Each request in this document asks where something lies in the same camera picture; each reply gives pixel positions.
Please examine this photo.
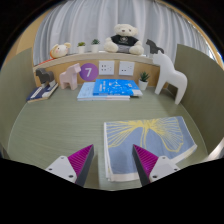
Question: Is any small cream orange plush toy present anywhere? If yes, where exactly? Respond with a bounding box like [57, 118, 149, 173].
[49, 42, 72, 60]

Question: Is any small potted plant, white pot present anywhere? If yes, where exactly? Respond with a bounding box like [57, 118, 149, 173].
[77, 41, 87, 55]
[90, 38, 101, 54]
[138, 71, 151, 91]

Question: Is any cream teddy bear, black shirt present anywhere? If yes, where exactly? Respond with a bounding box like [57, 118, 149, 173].
[103, 23, 145, 56]

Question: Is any black horse figure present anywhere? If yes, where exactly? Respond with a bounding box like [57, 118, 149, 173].
[145, 38, 165, 55]

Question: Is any white grey curtain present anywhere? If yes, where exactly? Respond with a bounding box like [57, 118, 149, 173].
[32, 0, 218, 66]

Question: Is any round purple number sign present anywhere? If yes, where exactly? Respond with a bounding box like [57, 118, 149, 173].
[79, 62, 99, 82]

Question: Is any green desk divider panel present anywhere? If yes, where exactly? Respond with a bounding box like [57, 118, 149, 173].
[0, 47, 36, 151]
[173, 43, 224, 154]

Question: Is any dark blue book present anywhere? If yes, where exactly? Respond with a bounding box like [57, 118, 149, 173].
[26, 82, 59, 104]

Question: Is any large white horse figure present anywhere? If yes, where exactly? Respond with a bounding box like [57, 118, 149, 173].
[152, 50, 188, 106]

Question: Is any light blue book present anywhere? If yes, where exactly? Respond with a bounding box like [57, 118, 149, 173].
[76, 81, 131, 102]

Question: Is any dark grey horse figure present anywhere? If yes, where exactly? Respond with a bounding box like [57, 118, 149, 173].
[35, 67, 56, 89]

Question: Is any white wall socket plate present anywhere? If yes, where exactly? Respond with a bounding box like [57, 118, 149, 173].
[98, 60, 115, 76]
[118, 60, 136, 77]

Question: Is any bright blue book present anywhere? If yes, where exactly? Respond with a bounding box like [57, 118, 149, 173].
[92, 78, 144, 98]

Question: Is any wooden desk ledge shelf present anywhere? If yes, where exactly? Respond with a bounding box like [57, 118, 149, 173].
[32, 51, 161, 88]

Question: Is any pink horse figure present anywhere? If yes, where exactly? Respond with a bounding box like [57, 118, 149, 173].
[58, 62, 82, 91]

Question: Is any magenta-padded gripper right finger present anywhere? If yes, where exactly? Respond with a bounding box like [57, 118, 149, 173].
[132, 144, 181, 187]

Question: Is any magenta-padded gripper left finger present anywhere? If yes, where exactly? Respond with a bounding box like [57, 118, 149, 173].
[44, 144, 95, 187]

